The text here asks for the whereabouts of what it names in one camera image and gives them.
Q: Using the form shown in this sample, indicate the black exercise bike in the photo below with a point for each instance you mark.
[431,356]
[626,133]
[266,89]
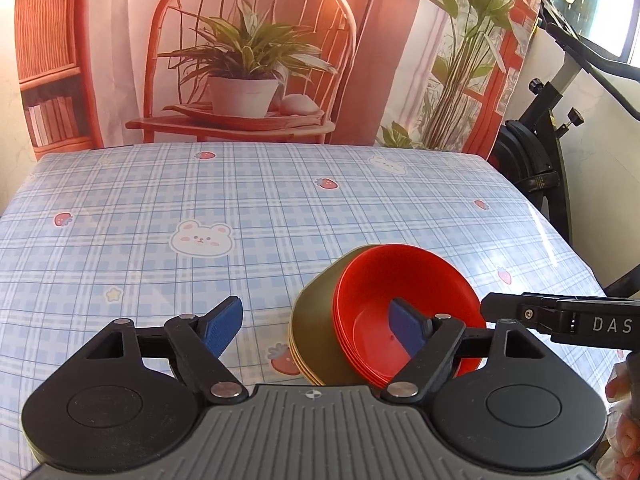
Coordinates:
[528,149]

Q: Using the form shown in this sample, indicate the person's right hand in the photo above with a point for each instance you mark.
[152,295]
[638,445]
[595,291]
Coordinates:
[621,459]

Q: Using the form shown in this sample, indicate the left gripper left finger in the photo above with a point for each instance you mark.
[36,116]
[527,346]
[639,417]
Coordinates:
[197,343]

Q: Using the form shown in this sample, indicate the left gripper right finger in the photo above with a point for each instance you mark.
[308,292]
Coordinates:
[431,344]

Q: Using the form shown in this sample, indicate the red bowl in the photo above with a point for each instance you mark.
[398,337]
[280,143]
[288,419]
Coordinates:
[387,303]

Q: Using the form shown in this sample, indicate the blue plaid tablecloth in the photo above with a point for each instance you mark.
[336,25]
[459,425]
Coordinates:
[154,230]

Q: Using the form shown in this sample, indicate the dark framed window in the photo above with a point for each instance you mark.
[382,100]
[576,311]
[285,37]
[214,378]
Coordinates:
[610,25]

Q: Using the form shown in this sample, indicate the printed fabric backdrop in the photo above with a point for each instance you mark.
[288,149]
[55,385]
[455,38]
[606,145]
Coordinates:
[430,74]

